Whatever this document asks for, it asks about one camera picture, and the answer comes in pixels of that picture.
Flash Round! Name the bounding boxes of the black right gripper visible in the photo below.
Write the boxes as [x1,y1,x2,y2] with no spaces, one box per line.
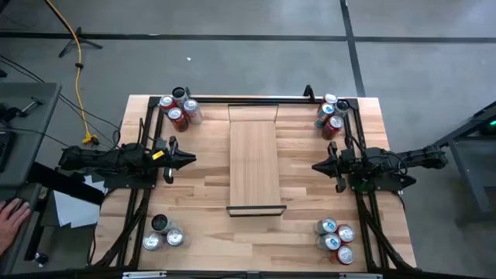
[312,141,357,194]

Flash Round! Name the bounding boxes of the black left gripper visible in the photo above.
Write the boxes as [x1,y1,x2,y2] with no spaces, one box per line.
[150,136,197,185]

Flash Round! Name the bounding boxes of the dark red soda can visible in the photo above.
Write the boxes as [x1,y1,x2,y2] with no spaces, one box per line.
[167,107,191,133]

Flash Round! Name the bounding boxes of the blue silver energy drink can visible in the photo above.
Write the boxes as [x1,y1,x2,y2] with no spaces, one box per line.
[314,102,336,129]

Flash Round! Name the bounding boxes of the tall silver energy drink can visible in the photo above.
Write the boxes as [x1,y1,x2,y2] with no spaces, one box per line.
[150,213,180,236]
[171,86,191,110]
[333,98,351,119]

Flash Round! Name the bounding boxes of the silver Diet Coke can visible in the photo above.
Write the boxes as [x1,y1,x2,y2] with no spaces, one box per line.
[182,98,204,126]

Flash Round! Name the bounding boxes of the silver can blue tab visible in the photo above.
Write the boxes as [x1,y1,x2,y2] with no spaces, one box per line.
[318,232,343,251]
[313,216,339,236]

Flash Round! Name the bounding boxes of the black beam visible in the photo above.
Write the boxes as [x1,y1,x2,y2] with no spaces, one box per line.
[26,161,106,206]

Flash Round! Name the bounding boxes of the white paper sheets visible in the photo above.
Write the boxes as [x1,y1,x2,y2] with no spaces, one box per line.
[51,174,106,229]

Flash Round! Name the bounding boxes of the grey desk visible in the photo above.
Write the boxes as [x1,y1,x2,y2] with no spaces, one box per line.
[0,81,63,274]

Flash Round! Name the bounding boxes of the black tripod stand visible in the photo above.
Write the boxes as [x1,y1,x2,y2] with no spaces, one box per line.
[57,26,104,59]

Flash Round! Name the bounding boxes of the metal clamp tool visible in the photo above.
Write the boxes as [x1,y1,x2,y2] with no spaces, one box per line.
[18,95,44,118]

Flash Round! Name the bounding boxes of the black metal cart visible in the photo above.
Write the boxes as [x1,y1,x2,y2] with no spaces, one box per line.
[425,99,496,228]

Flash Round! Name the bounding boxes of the black keyboard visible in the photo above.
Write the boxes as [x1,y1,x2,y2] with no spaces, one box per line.
[0,129,17,174]

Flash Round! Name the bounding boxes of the person's hand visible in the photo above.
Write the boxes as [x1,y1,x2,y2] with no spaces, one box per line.
[0,197,32,257]

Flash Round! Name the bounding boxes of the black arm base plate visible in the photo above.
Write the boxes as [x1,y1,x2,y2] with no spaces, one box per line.
[348,172,418,194]
[103,171,159,191]

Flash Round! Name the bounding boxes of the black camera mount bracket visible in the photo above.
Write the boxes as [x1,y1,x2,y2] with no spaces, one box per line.
[302,84,317,103]

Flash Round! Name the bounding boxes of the yellow extension cable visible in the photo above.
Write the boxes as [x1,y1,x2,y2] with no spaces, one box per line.
[43,0,100,146]

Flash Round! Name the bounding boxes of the silver metal bracket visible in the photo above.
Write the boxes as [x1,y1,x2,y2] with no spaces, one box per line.
[339,272,384,279]
[122,270,167,279]

